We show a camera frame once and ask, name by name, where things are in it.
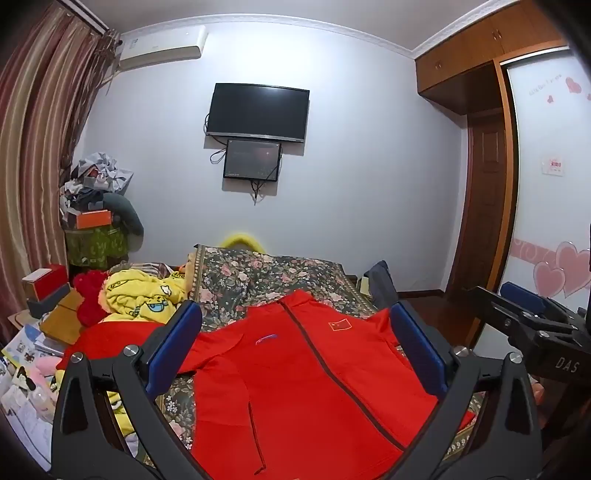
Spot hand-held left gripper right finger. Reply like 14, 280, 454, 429
390, 301, 543, 480

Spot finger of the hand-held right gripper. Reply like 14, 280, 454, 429
500, 281, 578, 324
465, 286, 575, 344

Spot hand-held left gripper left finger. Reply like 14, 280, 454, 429
50, 300, 218, 480

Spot red zip jacket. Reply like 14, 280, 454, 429
55, 290, 476, 476

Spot yellow cartoon blanket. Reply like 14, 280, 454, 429
99, 265, 195, 444

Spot dark blue cloth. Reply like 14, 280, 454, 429
367, 261, 395, 310

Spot striped cloth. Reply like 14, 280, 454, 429
111, 261, 185, 278

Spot red plush toy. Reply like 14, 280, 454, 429
74, 270, 112, 326

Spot floral bedspread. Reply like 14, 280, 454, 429
154, 244, 485, 467

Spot wooden board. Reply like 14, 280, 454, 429
39, 291, 86, 347

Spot yellow hoop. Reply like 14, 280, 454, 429
218, 232, 265, 252

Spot pink plush toy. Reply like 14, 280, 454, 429
28, 357, 65, 393

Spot grey box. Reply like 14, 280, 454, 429
26, 284, 72, 319

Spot dark grey pillow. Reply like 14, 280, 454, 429
102, 191, 145, 238

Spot red and white box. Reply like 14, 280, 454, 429
21, 264, 70, 301

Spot orange box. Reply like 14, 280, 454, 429
76, 210, 112, 229

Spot picture books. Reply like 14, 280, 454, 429
0, 323, 65, 370

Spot white clutter pile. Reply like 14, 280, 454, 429
0, 383, 54, 469

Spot grey crumpled clutter pile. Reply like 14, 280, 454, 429
59, 151, 134, 217

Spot small black monitor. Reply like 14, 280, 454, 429
223, 138, 283, 182

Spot large black television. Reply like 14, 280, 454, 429
206, 83, 310, 143

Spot striped brown curtain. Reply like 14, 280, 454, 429
0, 0, 122, 342

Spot white air conditioner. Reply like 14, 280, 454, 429
116, 25, 208, 72

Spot monitor cable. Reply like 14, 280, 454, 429
210, 147, 269, 205

